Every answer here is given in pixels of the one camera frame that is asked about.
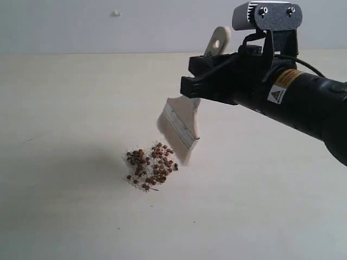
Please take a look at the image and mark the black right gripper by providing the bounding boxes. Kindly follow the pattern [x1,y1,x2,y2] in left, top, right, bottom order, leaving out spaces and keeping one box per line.
[180,29,300,106]

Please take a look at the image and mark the white wide paint brush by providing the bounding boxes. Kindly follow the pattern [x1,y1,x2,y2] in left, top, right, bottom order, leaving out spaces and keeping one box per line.
[157,27,231,165]

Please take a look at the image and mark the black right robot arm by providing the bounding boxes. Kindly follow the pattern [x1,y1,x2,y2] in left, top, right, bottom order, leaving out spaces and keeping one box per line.
[180,30,346,164]

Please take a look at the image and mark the pile of white grains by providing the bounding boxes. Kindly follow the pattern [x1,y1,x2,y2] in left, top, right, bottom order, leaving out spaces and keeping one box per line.
[122,141,179,192]

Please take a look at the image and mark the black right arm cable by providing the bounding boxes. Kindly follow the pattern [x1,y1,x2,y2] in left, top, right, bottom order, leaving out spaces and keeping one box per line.
[242,32,325,78]

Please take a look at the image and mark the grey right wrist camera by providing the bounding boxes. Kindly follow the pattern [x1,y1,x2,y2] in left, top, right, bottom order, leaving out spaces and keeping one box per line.
[232,1,303,31]

